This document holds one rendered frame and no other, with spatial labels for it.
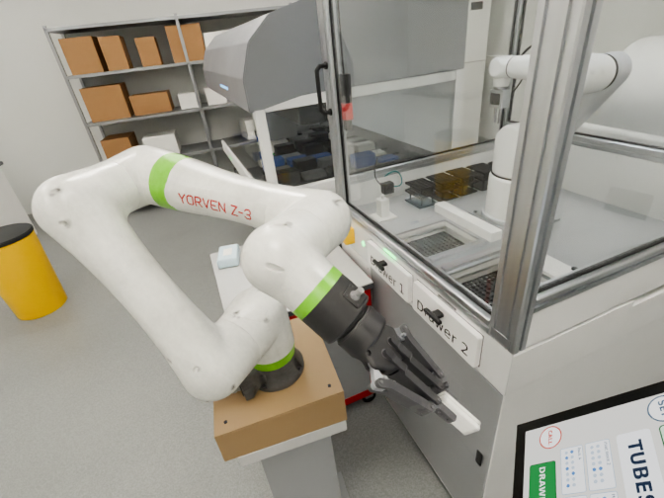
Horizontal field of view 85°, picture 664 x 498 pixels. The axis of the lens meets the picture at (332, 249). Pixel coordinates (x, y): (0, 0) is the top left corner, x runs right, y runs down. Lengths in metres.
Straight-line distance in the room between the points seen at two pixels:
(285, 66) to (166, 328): 1.36
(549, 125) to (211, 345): 0.72
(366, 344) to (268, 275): 0.16
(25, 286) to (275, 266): 3.05
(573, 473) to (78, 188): 0.90
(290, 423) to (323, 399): 0.10
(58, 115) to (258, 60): 3.94
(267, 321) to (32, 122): 4.98
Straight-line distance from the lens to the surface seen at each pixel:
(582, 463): 0.70
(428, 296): 1.13
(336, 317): 0.50
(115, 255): 0.76
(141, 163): 0.83
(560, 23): 0.72
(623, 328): 1.32
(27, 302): 3.54
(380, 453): 1.87
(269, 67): 1.82
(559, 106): 0.71
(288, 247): 0.50
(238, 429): 0.96
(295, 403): 0.95
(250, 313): 0.83
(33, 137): 5.64
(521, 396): 1.14
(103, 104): 4.89
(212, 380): 0.78
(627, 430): 0.69
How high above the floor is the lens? 1.61
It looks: 30 degrees down
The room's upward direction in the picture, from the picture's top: 7 degrees counter-clockwise
